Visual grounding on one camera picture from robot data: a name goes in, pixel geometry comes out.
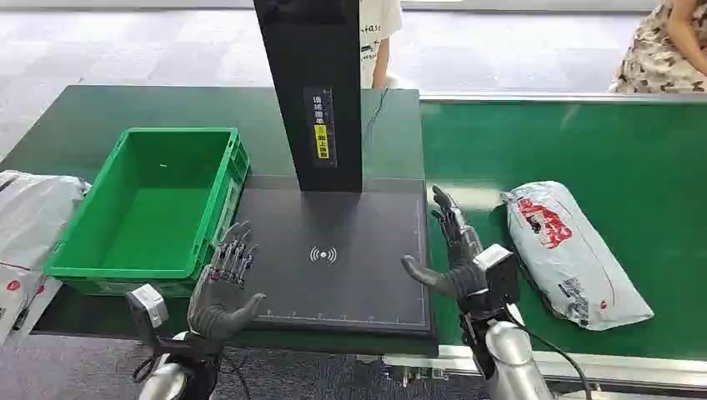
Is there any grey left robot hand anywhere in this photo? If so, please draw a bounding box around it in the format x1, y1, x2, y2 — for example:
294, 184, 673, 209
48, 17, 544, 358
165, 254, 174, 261
186, 221, 267, 343

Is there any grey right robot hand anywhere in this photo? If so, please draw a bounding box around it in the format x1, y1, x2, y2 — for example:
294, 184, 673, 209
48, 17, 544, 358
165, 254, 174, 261
401, 184, 489, 301

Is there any grey parcel with red print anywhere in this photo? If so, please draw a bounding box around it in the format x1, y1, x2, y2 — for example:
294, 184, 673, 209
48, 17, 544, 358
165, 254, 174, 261
500, 181, 655, 333

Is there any green plastic crate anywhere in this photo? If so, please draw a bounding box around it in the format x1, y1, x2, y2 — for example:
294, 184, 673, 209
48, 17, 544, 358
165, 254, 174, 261
43, 127, 252, 298

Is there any black scanner pad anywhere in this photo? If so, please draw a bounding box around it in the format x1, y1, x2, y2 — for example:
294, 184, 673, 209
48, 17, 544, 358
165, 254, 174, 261
234, 175, 438, 339

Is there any green conveyor belt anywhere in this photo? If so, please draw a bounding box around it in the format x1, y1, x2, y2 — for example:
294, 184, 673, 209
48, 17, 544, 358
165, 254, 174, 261
419, 93, 707, 363

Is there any white flat parcel red mark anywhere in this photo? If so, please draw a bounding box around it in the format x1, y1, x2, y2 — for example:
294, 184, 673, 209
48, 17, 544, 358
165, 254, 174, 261
0, 262, 64, 348

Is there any white plastic parcel bag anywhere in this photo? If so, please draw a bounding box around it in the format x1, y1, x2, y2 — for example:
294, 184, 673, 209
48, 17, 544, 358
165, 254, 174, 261
0, 169, 93, 272

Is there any black scanner column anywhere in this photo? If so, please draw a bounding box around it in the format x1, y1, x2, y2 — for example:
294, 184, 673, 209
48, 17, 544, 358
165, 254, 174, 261
253, 0, 364, 193

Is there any person in white shirt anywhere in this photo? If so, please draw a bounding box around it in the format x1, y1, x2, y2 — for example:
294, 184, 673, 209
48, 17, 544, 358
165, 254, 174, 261
359, 0, 404, 90

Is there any person in patterned clothing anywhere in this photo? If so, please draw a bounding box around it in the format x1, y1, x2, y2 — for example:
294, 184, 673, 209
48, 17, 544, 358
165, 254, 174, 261
608, 0, 707, 94

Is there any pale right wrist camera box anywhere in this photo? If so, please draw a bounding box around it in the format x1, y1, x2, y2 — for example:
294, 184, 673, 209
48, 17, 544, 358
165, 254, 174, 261
474, 243, 521, 310

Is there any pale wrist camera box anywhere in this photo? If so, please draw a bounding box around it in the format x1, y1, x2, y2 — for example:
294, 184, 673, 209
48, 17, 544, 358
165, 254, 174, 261
125, 284, 170, 333
474, 243, 521, 310

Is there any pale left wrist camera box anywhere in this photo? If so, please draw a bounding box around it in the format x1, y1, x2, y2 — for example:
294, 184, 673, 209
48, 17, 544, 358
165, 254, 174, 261
125, 284, 170, 333

